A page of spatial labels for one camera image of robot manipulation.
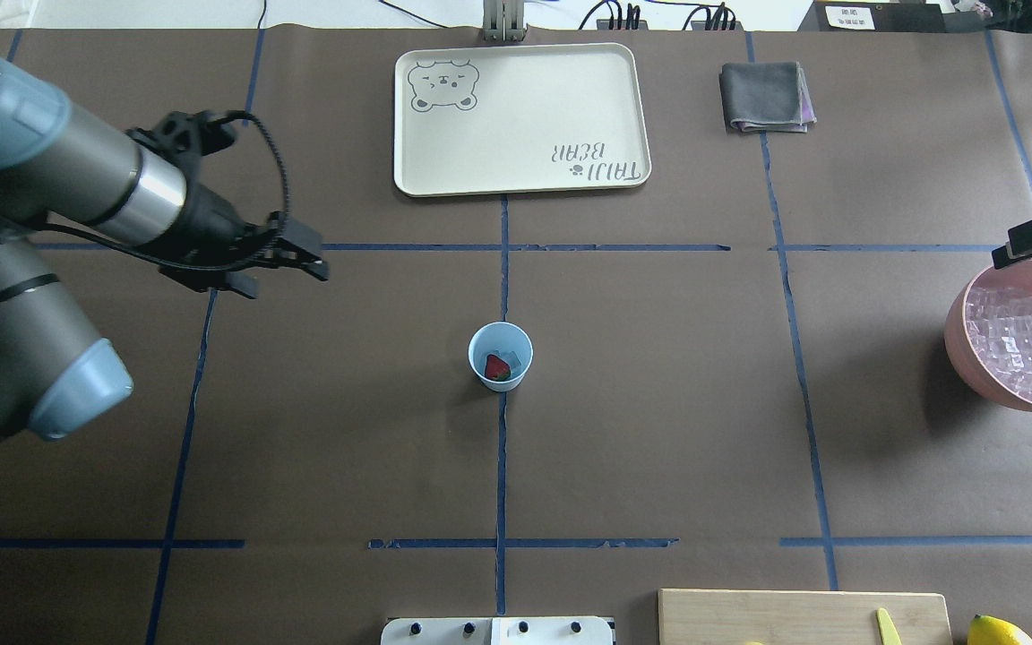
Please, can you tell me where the white post base plate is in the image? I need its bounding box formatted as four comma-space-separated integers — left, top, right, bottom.
380, 615, 617, 644

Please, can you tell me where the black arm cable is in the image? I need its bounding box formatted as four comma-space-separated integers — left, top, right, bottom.
32, 111, 291, 270

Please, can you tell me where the aluminium frame post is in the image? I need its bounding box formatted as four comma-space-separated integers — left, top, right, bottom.
482, 0, 527, 42

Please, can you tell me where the pile of ice cubes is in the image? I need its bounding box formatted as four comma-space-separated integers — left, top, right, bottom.
964, 287, 1032, 401

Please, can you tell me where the blue plastic cup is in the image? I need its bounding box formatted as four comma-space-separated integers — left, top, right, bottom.
467, 322, 534, 392

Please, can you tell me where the grey folded cloth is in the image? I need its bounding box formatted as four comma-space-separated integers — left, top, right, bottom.
719, 61, 818, 133

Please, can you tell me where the clear ice cube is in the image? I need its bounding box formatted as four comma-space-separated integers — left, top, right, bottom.
490, 349, 523, 370

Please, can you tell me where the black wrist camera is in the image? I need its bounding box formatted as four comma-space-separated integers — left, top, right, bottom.
125, 110, 237, 165

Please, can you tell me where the wooden cutting board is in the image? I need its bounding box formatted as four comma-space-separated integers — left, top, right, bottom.
657, 589, 953, 644

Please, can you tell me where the beige bear tray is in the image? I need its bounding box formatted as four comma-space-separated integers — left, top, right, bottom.
393, 42, 652, 197

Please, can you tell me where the yellow lemon right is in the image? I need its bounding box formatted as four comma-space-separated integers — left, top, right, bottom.
966, 614, 1032, 645

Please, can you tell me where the pink bowl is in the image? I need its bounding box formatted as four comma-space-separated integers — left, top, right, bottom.
943, 260, 1032, 412

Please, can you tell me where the red strawberry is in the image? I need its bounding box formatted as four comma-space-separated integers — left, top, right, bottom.
484, 354, 512, 383

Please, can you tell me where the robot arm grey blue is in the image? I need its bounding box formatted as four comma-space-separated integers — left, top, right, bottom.
0, 57, 329, 444

